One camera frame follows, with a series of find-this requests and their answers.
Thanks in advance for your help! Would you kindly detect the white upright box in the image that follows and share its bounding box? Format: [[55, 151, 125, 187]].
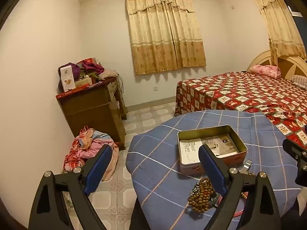
[[60, 63, 75, 92]]

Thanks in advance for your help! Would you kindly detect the pale pink cloth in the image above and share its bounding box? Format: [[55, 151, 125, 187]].
[[98, 69, 119, 81]]

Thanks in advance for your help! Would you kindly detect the pile of colourful clothes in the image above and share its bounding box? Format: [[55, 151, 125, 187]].
[[63, 126, 120, 181]]

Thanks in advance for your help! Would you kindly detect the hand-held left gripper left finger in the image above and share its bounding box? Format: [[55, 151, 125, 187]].
[[28, 144, 113, 230]]

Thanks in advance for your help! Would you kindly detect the red cardboard box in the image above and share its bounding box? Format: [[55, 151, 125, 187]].
[[83, 57, 101, 65]]

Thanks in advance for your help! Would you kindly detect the beige patterned window curtain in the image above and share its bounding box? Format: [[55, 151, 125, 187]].
[[247, 0, 307, 66], [125, 0, 207, 75]]

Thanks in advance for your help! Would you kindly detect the pink bangle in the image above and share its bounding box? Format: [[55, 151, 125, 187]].
[[211, 192, 248, 218]]

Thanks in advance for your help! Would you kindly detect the brown wooden cabinet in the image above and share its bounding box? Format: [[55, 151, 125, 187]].
[[56, 77, 127, 150]]

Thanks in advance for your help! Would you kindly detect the pink metal tin box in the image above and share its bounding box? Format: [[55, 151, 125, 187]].
[[177, 125, 248, 176]]

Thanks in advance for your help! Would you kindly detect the printed paper sheet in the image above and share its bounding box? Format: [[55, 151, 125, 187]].
[[179, 134, 240, 164]]

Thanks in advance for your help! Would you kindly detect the cream wooden headboard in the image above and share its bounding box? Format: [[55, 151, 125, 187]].
[[247, 50, 307, 79]]

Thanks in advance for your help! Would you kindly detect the red patterned bedspread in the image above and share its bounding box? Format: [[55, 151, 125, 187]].
[[175, 71, 307, 149]]

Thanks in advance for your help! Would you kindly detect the red flat box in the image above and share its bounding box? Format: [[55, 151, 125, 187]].
[[56, 83, 106, 99]]

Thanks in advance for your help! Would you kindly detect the striped pillow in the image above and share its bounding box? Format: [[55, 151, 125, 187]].
[[291, 75, 307, 89]]

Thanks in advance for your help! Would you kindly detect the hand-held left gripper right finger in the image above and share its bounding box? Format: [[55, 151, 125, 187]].
[[198, 144, 281, 230]]

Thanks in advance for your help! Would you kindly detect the brown wooden bead bracelet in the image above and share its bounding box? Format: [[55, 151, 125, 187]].
[[188, 177, 216, 213]]

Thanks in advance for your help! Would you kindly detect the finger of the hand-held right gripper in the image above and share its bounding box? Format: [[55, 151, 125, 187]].
[[282, 138, 307, 163]]

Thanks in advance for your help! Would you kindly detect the pink floral pillow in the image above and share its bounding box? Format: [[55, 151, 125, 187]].
[[250, 65, 281, 78]]

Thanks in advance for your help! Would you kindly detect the blue plaid tablecloth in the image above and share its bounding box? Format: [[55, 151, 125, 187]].
[[126, 110, 301, 230]]

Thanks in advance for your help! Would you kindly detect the silver bead bracelet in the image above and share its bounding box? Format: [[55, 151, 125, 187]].
[[191, 181, 204, 198]]

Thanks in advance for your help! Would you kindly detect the silver metal clip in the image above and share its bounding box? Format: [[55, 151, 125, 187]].
[[240, 159, 252, 174]]

